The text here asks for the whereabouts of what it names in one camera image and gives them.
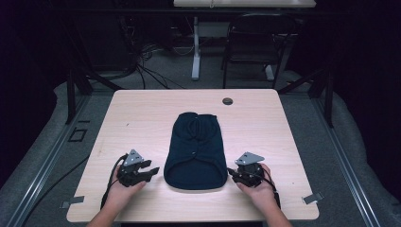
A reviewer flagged grey tape strip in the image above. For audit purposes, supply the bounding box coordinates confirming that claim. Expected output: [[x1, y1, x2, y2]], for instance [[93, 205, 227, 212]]
[[60, 195, 86, 210], [301, 191, 325, 205]]

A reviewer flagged person's right hand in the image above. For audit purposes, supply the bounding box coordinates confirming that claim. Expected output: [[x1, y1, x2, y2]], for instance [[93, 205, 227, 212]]
[[236, 164, 280, 212]]

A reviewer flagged white desk top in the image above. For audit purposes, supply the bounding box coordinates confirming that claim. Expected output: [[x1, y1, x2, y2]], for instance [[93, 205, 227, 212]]
[[172, 0, 318, 9]]

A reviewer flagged black metal frame stand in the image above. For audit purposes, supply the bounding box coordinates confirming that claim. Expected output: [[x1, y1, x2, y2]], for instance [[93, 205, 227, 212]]
[[64, 64, 125, 126], [277, 64, 336, 129]]

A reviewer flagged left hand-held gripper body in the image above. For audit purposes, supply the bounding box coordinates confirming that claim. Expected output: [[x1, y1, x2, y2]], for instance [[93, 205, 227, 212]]
[[117, 148, 145, 187]]

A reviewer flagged black folding chair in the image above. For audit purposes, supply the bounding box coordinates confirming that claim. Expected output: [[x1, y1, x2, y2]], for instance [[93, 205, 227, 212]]
[[219, 12, 298, 90]]

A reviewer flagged black floor cable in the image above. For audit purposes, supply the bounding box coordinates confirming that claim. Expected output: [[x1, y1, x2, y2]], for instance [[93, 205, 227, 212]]
[[21, 154, 91, 227]]

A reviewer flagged aluminium floor rail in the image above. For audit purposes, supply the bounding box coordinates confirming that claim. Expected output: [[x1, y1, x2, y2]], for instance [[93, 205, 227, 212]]
[[5, 94, 93, 227], [310, 94, 383, 227]]

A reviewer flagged white desk foot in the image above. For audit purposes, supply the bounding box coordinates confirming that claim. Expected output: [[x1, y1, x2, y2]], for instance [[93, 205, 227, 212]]
[[264, 63, 276, 82]]

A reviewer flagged dark navy small garment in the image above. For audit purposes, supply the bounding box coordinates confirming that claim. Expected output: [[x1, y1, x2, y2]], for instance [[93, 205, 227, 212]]
[[163, 112, 229, 191]]

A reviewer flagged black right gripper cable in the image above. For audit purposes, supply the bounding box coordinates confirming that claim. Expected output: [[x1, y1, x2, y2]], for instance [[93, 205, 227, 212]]
[[260, 174, 282, 210]]

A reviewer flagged bundle of black cables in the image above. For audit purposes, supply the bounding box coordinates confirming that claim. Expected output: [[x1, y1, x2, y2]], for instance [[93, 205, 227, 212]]
[[118, 17, 187, 91]]

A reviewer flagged black tape square outline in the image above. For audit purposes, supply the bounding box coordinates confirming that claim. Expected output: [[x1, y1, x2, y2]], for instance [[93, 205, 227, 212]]
[[67, 127, 89, 143]]

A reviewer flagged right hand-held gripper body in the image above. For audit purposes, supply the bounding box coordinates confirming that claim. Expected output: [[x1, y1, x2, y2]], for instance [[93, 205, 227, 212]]
[[235, 151, 266, 189]]

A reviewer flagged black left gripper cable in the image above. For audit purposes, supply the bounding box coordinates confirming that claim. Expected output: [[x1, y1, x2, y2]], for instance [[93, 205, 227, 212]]
[[99, 153, 130, 211]]

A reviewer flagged person's left hand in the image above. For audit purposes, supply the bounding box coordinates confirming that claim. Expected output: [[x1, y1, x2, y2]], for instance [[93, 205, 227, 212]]
[[105, 165, 148, 206]]

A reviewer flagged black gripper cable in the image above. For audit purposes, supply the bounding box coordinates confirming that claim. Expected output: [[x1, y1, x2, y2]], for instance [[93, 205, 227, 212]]
[[260, 174, 282, 210], [99, 153, 130, 211]]

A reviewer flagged white desk leg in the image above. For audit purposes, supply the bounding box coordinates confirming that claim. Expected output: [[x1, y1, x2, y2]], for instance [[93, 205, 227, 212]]
[[190, 16, 202, 81]]

